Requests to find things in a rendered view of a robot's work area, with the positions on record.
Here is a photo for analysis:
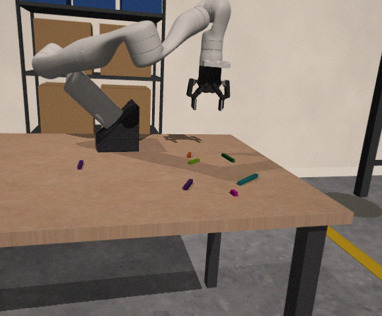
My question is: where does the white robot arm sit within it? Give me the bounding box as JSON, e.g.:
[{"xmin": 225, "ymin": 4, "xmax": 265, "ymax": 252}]
[{"xmin": 32, "ymin": 0, "xmax": 231, "ymax": 129}]

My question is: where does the lime green rod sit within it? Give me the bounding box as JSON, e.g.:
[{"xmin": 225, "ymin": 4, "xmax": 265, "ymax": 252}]
[{"xmin": 188, "ymin": 158, "xmax": 200, "ymax": 165}]

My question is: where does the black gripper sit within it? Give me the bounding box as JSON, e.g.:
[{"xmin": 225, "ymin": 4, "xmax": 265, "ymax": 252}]
[{"xmin": 186, "ymin": 66, "xmax": 230, "ymax": 111}]

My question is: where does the turquoise rod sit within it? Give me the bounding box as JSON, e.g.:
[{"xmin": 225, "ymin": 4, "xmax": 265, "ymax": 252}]
[{"xmin": 237, "ymin": 173, "xmax": 258, "ymax": 186}]

